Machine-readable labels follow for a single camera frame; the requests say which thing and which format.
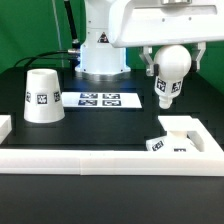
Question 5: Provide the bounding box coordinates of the black cable with connector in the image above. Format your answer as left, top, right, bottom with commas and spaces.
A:
13, 48, 82, 68

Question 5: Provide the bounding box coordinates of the thin grey cable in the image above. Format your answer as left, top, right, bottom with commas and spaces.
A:
51, 0, 64, 51

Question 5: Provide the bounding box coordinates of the white lamp bulb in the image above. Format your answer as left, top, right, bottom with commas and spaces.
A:
154, 45, 191, 109

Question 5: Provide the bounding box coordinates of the black hose behind robot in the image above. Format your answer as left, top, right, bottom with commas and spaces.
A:
63, 0, 80, 48

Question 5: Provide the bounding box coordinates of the white lamp base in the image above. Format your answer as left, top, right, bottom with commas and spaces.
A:
146, 116, 198, 153

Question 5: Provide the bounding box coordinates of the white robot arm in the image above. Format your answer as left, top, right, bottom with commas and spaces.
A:
76, 0, 224, 80

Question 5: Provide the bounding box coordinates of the white marker sheet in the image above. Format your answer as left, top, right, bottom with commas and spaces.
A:
62, 92, 141, 109

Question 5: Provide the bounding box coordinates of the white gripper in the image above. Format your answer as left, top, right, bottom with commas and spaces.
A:
108, 0, 224, 76

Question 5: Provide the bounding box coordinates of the white lamp shade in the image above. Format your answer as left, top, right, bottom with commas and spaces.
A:
24, 69, 65, 123

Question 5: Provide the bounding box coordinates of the white foam wall frame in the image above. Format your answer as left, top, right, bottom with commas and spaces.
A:
0, 118, 224, 176

